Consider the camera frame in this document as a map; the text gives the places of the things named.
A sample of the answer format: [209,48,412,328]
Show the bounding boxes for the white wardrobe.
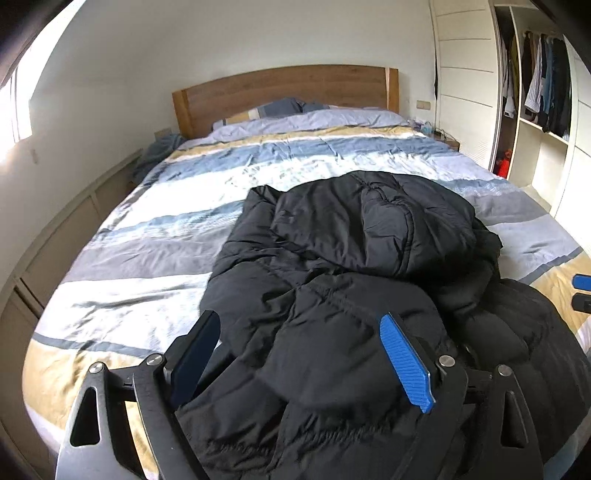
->
[429,0,591,227]

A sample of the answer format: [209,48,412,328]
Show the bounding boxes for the black puffer coat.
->
[175,171,591,480]

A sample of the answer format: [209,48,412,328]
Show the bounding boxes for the striped pillows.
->
[225,97,305,126]

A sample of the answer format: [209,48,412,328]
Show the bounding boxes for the wooden headboard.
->
[172,65,399,139]

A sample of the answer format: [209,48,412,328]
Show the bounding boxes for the bright window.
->
[0,60,35,162]

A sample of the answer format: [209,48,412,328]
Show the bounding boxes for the wooden nightstand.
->
[429,130,461,152]

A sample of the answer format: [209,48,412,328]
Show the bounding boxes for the low beige wall cabinet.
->
[0,148,144,462]

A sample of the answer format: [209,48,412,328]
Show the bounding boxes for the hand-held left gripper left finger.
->
[54,310,222,480]

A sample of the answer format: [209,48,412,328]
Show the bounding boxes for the bed with striped duvet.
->
[21,107,585,480]

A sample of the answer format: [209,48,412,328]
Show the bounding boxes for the blue-grey crumpled cloth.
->
[131,134,186,185]

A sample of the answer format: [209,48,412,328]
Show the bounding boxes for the row of hanging clothes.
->
[521,30,572,139]

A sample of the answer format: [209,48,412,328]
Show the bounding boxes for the hanging light clothes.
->
[501,32,520,118]

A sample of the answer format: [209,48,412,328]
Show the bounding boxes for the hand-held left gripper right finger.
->
[379,313,546,480]

